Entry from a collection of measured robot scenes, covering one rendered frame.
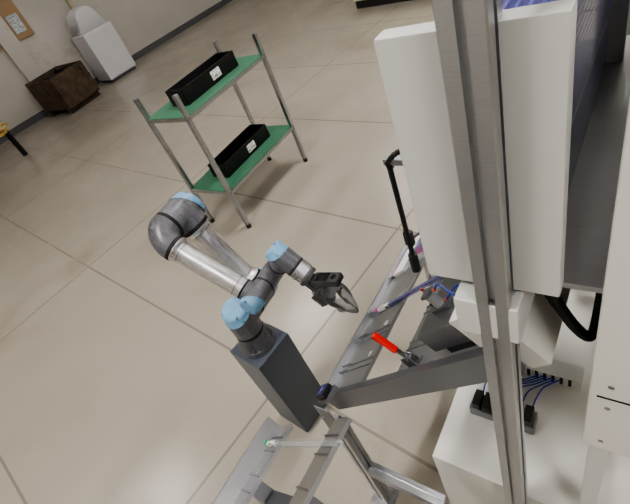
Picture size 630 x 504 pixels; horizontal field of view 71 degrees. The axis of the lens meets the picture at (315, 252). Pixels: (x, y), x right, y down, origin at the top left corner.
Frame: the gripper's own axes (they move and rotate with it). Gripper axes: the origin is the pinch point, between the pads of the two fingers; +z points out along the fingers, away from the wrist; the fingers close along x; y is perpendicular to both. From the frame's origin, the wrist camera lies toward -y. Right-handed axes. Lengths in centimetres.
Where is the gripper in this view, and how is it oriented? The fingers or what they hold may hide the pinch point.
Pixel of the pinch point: (356, 308)
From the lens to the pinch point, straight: 149.2
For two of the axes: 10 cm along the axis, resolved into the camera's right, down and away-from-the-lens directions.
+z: 7.9, 6.1, 0.6
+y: -3.6, 3.8, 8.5
